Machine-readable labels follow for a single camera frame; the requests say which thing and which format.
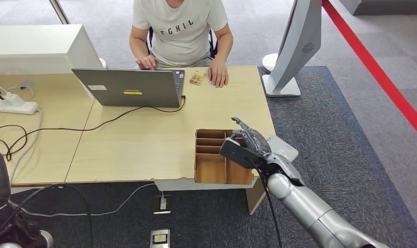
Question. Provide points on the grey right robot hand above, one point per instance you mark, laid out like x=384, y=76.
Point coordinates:
x=254, y=140

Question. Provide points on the white card reader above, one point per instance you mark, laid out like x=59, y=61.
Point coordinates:
x=283, y=147

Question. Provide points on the wooden compartment organizer box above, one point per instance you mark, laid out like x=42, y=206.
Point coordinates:
x=210, y=169

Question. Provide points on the ID card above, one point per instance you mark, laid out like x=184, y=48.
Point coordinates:
x=211, y=83

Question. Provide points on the person's left forearm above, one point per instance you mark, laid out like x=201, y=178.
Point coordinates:
x=223, y=48

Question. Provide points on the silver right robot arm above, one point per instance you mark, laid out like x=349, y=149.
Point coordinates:
x=307, y=208

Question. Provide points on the person's right forearm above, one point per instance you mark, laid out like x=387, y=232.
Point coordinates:
x=138, y=44

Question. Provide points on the person's left hand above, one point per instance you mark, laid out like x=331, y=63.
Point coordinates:
x=218, y=73

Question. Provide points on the person's hand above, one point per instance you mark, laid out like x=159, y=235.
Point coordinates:
x=218, y=73
x=147, y=62

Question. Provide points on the person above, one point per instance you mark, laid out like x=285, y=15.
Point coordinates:
x=181, y=30

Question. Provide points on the person's right hand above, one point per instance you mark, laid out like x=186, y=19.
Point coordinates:
x=147, y=62

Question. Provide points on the wooden desk leg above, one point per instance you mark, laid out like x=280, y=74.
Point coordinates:
x=255, y=200

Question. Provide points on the white power strip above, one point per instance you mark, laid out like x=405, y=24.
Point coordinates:
x=16, y=107

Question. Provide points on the white round floor base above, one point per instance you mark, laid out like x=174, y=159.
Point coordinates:
x=268, y=63

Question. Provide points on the white power adapter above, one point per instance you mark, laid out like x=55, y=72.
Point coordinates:
x=13, y=99

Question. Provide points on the wrapped snack packet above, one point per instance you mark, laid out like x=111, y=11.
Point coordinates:
x=197, y=78

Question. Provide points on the white desk panel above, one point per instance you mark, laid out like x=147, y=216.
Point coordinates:
x=181, y=186

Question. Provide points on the black office chair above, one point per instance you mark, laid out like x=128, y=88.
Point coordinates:
x=213, y=44

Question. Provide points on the silver kiosk screen stand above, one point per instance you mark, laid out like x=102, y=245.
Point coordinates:
x=294, y=41

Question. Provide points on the white plug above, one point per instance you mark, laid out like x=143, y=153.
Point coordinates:
x=163, y=203

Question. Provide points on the floor power outlet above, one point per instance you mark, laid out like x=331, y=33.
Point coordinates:
x=156, y=205

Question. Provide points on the grey laptop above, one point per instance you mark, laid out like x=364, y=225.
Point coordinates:
x=133, y=85

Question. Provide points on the white cabinet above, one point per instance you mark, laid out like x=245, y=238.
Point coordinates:
x=33, y=48

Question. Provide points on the silver floor device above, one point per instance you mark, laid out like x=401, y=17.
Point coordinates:
x=159, y=239

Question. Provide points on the small white round base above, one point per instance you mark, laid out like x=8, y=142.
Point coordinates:
x=102, y=63

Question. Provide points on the grey metal pole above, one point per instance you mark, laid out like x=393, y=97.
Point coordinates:
x=59, y=12

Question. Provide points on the grey platform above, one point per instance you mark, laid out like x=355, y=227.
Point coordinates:
x=382, y=7

